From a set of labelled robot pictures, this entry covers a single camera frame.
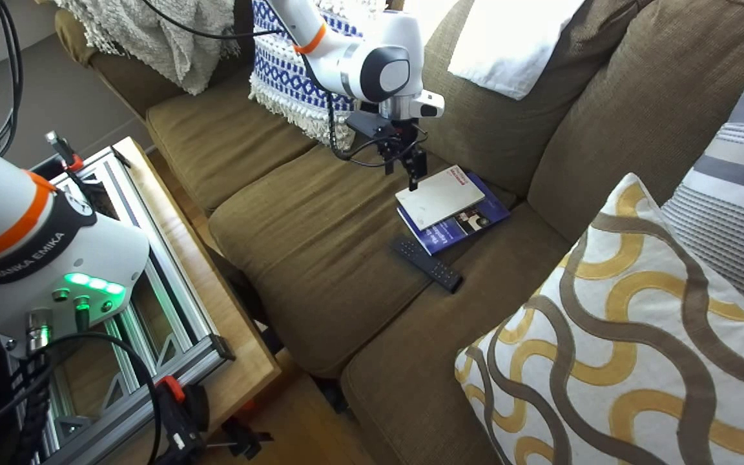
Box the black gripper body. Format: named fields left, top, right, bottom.
left=378, top=115, right=433, bottom=172

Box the blue white fringed pillow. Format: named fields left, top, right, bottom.
left=245, top=0, right=393, bottom=150

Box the black base cable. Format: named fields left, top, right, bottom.
left=0, top=330, right=166, bottom=465

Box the aluminium profile frame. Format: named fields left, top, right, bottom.
left=7, top=144, right=237, bottom=465

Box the black hanging cable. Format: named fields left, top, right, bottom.
left=0, top=0, right=29, bottom=158

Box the blue guidebook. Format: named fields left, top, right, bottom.
left=396, top=167, right=514, bottom=257

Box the cream knitted blanket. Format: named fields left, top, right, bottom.
left=52, top=0, right=242, bottom=97

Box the wooden table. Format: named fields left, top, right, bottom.
left=111, top=137, right=283, bottom=434

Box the white book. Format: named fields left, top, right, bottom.
left=393, top=162, right=489, bottom=231

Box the black orange clamp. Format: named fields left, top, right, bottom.
left=150, top=372, right=276, bottom=465

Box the brown fabric sofa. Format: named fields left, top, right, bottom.
left=52, top=0, right=744, bottom=465

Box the grey striped pillow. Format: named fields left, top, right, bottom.
left=658, top=57, right=744, bottom=335

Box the yellow brown wave pillow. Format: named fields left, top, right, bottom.
left=451, top=169, right=744, bottom=465

